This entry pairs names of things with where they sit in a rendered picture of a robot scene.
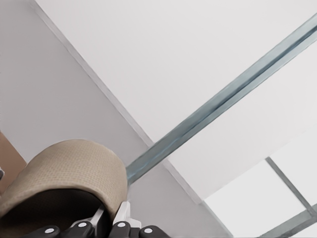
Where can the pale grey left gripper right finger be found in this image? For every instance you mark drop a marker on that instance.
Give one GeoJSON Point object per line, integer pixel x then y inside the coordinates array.
{"type": "Point", "coordinates": [122, 218]}

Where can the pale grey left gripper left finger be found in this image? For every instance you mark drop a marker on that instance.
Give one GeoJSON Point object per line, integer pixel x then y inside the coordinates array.
{"type": "Point", "coordinates": [85, 226]}

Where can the thick silver frame post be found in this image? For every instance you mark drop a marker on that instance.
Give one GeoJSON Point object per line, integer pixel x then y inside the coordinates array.
{"type": "Point", "coordinates": [223, 101]}

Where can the thin silver frame post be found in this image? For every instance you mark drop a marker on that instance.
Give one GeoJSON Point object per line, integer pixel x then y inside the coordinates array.
{"type": "Point", "coordinates": [287, 183]}

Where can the silver frame crossbar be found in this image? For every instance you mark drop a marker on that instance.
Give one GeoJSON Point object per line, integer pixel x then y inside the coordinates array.
{"type": "Point", "coordinates": [294, 223]}

